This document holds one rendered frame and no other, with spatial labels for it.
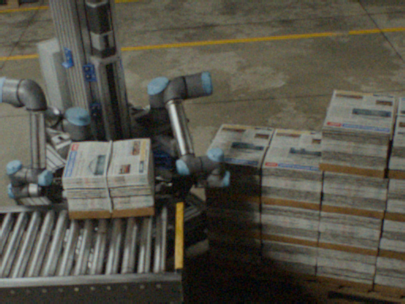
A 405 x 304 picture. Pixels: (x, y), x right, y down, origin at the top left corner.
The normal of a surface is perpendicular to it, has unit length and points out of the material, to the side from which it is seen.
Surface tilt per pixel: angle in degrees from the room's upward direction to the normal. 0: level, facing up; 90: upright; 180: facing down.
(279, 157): 1
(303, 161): 1
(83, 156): 4
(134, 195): 91
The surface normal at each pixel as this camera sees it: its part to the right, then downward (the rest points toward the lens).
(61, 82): 0.56, 0.42
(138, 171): -0.06, -0.79
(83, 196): -0.04, 0.58
